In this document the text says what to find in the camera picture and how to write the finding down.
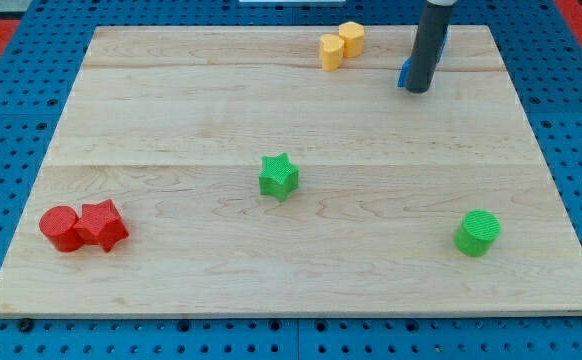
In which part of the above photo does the red star block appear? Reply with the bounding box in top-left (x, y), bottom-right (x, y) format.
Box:
top-left (73, 199), bottom-right (129, 252)

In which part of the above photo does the green cylinder block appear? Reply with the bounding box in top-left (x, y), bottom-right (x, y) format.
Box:
top-left (454, 209), bottom-right (501, 257)

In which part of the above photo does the green star block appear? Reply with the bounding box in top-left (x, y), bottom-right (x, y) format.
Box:
top-left (258, 153), bottom-right (299, 202)

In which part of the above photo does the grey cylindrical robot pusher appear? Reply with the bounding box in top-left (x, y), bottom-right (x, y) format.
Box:
top-left (404, 0), bottom-right (457, 94)

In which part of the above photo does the yellow heart block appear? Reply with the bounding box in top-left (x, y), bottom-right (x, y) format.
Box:
top-left (319, 34), bottom-right (344, 71)

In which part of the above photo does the red cylinder block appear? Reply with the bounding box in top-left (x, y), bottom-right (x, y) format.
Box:
top-left (39, 205), bottom-right (84, 252)

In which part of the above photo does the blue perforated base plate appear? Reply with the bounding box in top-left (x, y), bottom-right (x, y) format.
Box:
top-left (0, 0), bottom-right (582, 359)

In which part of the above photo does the yellow hexagon block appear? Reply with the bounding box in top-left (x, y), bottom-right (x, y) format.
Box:
top-left (338, 21), bottom-right (365, 58)

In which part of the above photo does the blue block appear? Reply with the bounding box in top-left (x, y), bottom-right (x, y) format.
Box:
top-left (396, 37), bottom-right (447, 88)

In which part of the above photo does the wooden board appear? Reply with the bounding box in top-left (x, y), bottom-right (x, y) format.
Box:
top-left (0, 26), bottom-right (582, 319)

